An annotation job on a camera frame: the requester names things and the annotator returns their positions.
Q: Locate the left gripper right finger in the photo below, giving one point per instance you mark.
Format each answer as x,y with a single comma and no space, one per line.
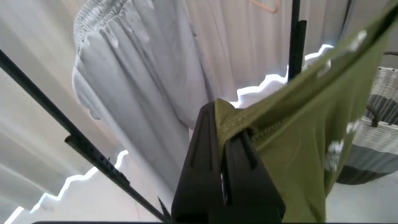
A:
248,186

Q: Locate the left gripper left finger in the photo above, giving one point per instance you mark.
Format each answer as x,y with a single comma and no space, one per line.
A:
199,180

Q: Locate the green printed shirt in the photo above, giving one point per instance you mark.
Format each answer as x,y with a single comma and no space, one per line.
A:
304,140

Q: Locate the pale grey shorts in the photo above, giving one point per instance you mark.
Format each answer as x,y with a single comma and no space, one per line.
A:
140,77

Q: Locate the black clothes rack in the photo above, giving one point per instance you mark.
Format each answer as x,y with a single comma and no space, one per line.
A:
93,157

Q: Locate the white laundry basket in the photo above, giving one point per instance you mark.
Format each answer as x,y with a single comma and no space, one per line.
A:
379,137

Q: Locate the pink clothes hanger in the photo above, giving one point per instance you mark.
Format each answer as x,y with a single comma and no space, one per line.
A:
272,11

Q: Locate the white curtain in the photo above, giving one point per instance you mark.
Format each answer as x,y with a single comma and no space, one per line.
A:
31,161

